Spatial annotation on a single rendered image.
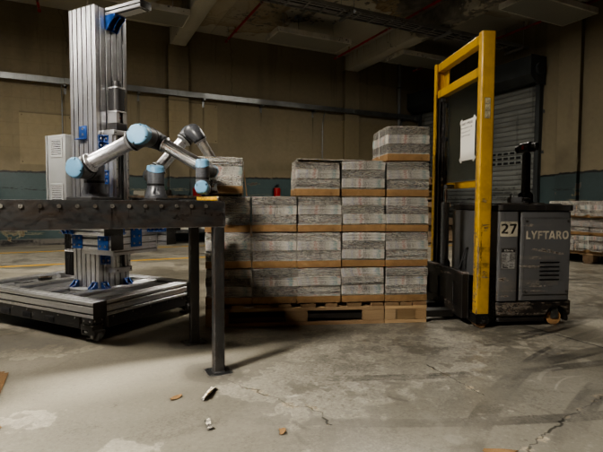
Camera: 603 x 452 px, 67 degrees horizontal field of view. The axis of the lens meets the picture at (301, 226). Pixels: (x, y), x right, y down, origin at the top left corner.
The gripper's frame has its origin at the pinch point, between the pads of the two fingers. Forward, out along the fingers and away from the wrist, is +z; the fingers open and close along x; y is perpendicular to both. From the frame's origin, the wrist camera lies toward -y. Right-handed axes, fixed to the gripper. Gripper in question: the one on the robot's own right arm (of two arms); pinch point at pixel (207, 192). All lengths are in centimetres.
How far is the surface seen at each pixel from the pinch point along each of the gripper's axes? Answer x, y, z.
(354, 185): -93, 6, 4
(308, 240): -63, -30, 4
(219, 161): -6.7, 19.2, 3.6
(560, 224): -225, -19, -9
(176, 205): 5, -7, -82
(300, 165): -57, 18, 4
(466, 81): -168, 76, 10
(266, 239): -36.3, -28.9, 3.4
